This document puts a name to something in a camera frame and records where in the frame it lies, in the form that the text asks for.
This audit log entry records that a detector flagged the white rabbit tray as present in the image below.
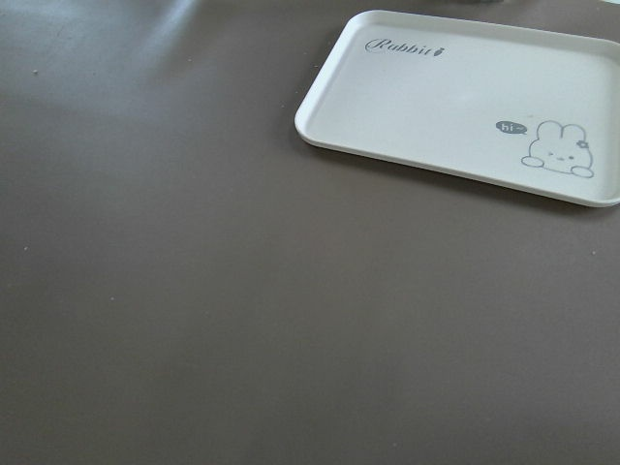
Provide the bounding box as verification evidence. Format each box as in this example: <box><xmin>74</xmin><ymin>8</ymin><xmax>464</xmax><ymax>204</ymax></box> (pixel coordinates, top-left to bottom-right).
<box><xmin>294</xmin><ymin>10</ymin><xmax>619</xmax><ymax>207</ymax></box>

